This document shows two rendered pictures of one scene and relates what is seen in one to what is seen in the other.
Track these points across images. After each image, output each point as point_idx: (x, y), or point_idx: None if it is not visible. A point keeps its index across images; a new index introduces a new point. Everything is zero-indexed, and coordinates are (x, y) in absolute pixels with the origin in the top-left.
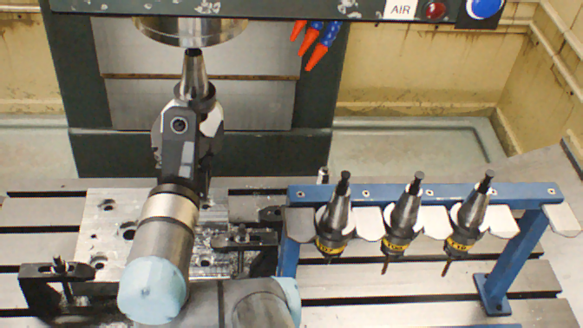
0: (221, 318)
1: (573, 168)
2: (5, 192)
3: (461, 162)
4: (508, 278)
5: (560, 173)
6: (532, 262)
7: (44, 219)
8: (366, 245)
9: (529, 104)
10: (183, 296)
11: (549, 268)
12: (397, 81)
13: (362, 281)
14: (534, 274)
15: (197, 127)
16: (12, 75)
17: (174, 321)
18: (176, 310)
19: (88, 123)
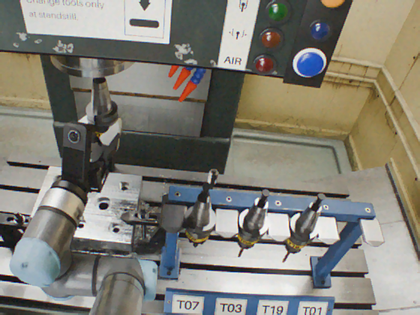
0: (94, 286)
1: (391, 184)
2: None
3: (322, 170)
4: (331, 264)
5: (382, 187)
6: (352, 250)
7: (25, 182)
8: None
9: (369, 136)
10: (58, 270)
11: (363, 256)
12: (284, 109)
13: (229, 254)
14: (352, 259)
15: (87, 139)
16: (33, 84)
17: (58, 283)
18: (49, 280)
19: (65, 120)
